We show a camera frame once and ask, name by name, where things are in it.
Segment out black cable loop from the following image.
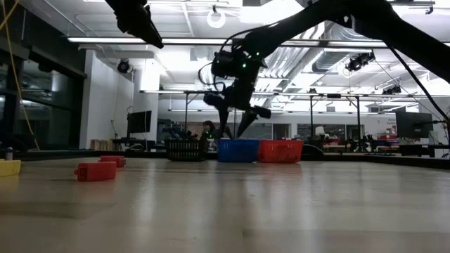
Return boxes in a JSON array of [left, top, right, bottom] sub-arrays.
[[302, 143, 326, 157]]

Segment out yellow cable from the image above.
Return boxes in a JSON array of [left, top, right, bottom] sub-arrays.
[[0, 0, 40, 151]]

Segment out red plastic basket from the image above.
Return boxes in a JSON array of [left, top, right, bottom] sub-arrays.
[[257, 139, 304, 164]]

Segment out silver ventilation duct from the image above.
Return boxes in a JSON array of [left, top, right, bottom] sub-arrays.
[[311, 20, 374, 73]]

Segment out black workstation frame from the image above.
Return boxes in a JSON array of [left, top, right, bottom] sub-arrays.
[[184, 90, 361, 141]]

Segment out yellow mini stapler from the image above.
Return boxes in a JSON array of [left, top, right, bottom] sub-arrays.
[[0, 159, 22, 177]]

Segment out blue plastic basket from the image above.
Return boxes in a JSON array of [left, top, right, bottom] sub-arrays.
[[217, 138, 260, 164]]

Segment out black aluminium table frame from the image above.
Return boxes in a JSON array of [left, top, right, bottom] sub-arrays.
[[0, 149, 450, 171]]

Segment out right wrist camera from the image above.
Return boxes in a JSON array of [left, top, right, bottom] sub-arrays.
[[210, 50, 247, 80]]

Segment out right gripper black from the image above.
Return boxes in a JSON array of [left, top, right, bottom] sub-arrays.
[[202, 34, 272, 138]]

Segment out wooden crate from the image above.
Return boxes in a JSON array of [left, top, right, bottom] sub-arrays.
[[90, 138, 114, 151]]

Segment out black plastic basket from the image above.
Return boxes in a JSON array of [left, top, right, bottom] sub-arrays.
[[165, 139, 207, 162]]

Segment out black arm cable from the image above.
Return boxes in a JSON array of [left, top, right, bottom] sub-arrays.
[[385, 44, 450, 122]]

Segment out black computer monitor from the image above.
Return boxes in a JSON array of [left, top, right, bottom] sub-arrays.
[[126, 110, 153, 135], [395, 111, 434, 139]]

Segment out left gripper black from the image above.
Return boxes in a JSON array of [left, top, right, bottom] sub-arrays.
[[104, 0, 165, 49]]

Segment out person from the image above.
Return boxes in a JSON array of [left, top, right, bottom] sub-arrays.
[[202, 120, 217, 141]]

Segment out overhead light bar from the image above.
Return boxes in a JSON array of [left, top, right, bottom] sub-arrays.
[[66, 36, 450, 50]]

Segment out red mini stapler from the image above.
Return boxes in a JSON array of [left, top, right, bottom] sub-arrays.
[[73, 161, 117, 183], [98, 155, 127, 169]]

